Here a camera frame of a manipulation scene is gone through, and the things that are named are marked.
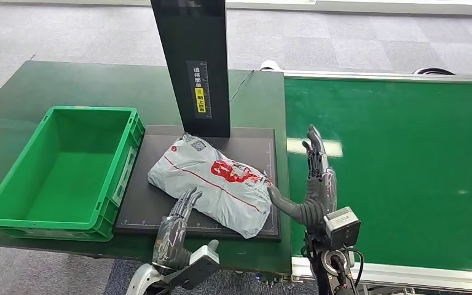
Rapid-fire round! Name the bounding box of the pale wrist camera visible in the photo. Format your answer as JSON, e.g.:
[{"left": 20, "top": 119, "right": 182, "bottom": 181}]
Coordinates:
[
  {"left": 160, "top": 244, "right": 221, "bottom": 291},
  {"left": 322, "top": 206, "right": 362, "bottom": 250}
]

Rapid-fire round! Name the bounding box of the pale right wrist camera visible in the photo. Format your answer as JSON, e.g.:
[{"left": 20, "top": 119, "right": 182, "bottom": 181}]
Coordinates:
[{"left": 322, "top": 206, "right": 362, "bottom": 250}]

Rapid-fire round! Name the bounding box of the thin black wire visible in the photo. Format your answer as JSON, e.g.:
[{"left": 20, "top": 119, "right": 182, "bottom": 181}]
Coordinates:
[{"left": 229, "top": 69, "right": 255, "bottom": 103}]

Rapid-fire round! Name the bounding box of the black scanner base platform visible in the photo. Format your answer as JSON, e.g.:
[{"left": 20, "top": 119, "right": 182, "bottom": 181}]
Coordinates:
[{"left": 114, "top": 125, "right": 282, "bottom": 243}]

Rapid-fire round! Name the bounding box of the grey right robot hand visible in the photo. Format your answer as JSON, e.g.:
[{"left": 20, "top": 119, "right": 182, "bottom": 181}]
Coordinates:
[{"left": 267, "top": 125, "right": 338, "bottom": 228}]

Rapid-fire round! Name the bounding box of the silver conveyor frame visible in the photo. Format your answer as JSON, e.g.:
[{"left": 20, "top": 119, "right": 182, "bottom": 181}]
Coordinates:
[{"left": 281, "top": 69, "right": 472, "bottom": 295}]

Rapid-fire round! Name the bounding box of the green plastic crate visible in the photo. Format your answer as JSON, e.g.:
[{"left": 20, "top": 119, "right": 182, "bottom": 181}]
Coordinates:
[{"left": 0, "top": 106, "right": 145, "bottom": 243}]

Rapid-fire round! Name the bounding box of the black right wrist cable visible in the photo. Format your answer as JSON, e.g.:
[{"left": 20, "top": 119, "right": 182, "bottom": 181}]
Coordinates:
[{"left": 344, "top": 247, "right": 365, "bottom": 288}]

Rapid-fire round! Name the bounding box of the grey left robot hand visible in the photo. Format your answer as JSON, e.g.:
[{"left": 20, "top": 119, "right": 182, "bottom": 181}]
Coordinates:
[{"left": 153, "top": 186, "right": 203, "bottom": 270}]

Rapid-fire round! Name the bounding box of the black cable loop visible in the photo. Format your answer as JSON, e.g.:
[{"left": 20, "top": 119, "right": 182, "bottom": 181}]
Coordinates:
[{"left": 412, "top": 67, "right": 456, "bottom": 76}]

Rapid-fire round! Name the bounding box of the grey red-print mailer package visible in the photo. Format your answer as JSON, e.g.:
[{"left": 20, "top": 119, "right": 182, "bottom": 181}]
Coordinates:
[{"left": 147, "top": 133, "right": 274, "bottom": 240}]

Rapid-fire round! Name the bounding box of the green conveyor belt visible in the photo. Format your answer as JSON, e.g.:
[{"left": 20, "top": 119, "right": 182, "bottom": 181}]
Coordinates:
[{"left": 284, "top": 77, "right": 472, "bottom": 273}]

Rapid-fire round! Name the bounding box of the dark green table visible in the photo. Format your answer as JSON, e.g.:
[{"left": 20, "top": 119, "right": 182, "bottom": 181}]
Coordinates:
[{"left": 0, "top": 60, "right": 293, "bottom": 275}]

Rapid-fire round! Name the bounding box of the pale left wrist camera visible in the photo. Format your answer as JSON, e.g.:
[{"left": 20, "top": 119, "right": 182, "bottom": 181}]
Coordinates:
[{"left": 160, "top": 244, "right": 221, "bottom": 291}]

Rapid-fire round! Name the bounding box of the black yellow label sticker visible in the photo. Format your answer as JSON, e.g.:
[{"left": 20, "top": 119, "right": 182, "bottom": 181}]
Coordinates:
[{"left": 186, "top": 60, "right": 213, "bottom": 120}]

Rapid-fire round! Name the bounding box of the black scanner column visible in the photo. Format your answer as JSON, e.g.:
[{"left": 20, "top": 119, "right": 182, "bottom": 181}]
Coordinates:
[{"left": 150, "top": 0, "right": 232, "bottom": 138}]

